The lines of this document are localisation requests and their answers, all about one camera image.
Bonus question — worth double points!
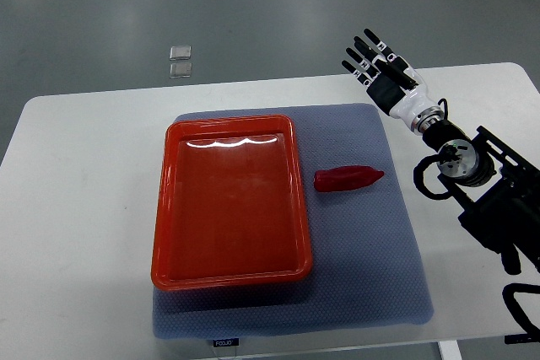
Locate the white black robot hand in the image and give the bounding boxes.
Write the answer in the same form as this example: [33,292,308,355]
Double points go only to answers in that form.
[341,29,435,121]

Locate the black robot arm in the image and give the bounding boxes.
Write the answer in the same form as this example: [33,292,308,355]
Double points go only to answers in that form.
[342,30,539,275]

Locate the red pepper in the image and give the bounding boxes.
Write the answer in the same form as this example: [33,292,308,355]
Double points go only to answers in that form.
[313,165,385,192]

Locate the upper floor socket plate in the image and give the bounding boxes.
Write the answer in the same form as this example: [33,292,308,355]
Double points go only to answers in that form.
[170,45,192,61]

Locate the red plastic tray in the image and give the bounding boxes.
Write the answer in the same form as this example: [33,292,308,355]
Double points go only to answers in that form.
[151,115,312,292]

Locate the black cable loop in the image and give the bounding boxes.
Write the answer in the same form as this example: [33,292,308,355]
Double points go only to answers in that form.
[413,156,455,201]

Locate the blue mesh mat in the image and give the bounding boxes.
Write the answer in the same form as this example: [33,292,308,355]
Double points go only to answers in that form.
[153,104,433,340]

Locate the black table label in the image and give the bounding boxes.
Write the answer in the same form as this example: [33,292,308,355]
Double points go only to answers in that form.
[213,338,240,348]

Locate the black cable lower right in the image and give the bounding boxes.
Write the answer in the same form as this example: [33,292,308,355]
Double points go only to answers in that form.
[501,282,540,345]

